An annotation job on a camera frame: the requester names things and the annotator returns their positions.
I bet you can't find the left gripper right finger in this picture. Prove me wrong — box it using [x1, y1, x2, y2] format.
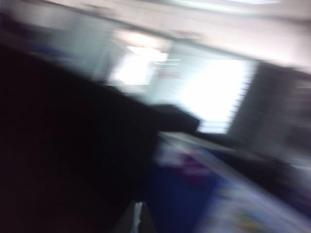
[140, 202, 156, 233]

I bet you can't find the white Type-C charging cable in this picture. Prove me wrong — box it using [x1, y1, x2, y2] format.
[134, 201, 143, 230]

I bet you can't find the black ASUS monitor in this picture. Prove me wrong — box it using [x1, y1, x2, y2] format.
[0, 41, 161, 233]

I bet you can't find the purple white poster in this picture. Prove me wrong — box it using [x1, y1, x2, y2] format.
[157, 143, 219, 178]

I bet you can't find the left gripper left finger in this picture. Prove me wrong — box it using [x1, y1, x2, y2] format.
[113, 200, 137, 233]

